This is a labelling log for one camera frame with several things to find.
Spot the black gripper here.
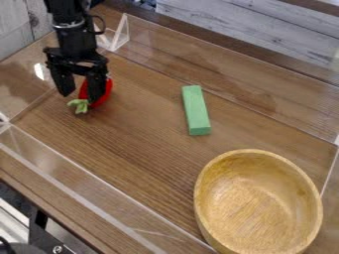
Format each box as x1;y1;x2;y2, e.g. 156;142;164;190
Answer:
44;24;107;103

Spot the red plush strawberry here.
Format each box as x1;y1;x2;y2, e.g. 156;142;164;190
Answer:
67;77;114;114

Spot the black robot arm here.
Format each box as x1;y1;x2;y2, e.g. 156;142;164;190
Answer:
44;0;108;103

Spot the green rectangular block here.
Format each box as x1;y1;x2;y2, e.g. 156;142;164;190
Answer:
182;85;212;136

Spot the wooden bowl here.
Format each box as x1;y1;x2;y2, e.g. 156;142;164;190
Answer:
194;149;323;254

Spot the clear acrylic tray wall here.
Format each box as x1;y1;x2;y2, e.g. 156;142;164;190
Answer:
0;10;339;254

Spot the black table leg bracket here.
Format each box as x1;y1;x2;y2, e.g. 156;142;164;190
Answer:
28;208;76;254

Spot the black cable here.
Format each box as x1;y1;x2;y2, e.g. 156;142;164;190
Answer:
0;236;19;254

